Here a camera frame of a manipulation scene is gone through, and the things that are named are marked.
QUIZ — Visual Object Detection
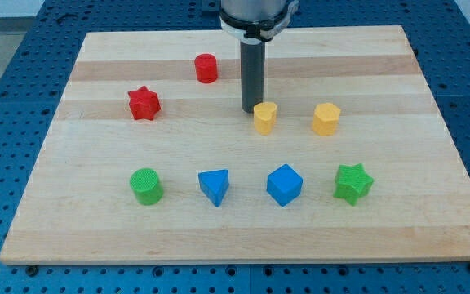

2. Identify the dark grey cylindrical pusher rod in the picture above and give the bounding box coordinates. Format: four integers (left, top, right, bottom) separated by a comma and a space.
240, 42, 265, 113

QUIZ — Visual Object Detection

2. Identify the red cylinder block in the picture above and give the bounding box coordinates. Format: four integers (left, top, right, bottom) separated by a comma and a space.
194, 53, 218, 83

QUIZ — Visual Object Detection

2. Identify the yellow heart block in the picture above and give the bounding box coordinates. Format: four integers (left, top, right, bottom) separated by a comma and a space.
253, 102, 277, 135

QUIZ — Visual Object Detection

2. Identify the yellow hexagon block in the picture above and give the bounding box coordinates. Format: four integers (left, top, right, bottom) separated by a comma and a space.
311, 103, 341, 136

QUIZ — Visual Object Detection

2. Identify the red star block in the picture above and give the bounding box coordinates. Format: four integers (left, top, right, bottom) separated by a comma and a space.
128, 86, 161, 121

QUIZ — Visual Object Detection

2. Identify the blue cube block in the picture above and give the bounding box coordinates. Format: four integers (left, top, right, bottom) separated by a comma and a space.
266, 164, 304, 207

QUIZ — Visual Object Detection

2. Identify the blue triangle block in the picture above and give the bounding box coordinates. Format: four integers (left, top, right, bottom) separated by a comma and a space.
198, 169, 229, 207

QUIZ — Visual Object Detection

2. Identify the light wooden board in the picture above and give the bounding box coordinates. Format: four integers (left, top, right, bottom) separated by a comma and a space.
0, 25, 470, 265

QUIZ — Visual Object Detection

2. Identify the green star block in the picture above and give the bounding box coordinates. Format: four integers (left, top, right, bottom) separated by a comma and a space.
333, 163, 375, 206

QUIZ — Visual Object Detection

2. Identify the green cylinder block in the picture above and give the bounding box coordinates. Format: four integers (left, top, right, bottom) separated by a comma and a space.
130, 168, 164, 206

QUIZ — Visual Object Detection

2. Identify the blue perforated metal table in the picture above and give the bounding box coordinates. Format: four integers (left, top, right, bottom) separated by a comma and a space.
0, 0, 470, 293

